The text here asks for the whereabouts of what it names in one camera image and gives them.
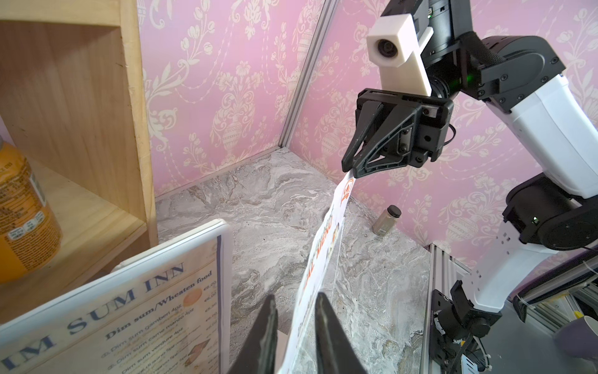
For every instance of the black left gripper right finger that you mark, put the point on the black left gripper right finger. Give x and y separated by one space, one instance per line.
333 349

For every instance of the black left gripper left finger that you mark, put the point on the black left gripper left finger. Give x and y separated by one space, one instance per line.
258 353

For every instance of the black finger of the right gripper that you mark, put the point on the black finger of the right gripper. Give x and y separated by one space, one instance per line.
379 137

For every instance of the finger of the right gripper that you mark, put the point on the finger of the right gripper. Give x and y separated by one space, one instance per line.
365 117

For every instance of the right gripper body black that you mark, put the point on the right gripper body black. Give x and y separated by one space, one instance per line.
426 139

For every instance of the pink special menu sheet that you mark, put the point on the pink special menu sheet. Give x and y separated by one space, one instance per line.
328 234

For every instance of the blue-bordered dim sum menu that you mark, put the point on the blue-bordered dim sum menu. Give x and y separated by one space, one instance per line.
126 322

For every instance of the white acrylic menu rack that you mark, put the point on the white acrylic menu rack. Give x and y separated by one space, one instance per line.
117 308

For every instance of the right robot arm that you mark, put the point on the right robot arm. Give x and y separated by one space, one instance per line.
427 52

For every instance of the small jar with black lid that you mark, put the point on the small jar with black lid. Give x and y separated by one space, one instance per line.
387 220

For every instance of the purple mug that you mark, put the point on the purple mug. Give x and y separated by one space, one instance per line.
578 339

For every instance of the orange soda can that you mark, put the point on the orange soda can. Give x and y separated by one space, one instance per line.
30 233

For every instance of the wooden shelf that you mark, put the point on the wooden shelf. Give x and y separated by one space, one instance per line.
73 101

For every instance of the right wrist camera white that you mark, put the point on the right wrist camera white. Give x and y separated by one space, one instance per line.
395 48

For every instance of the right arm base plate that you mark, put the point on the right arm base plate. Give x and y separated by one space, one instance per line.
457 325

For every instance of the aluminium rail frame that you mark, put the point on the aluminium rail frame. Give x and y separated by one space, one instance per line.
445 270

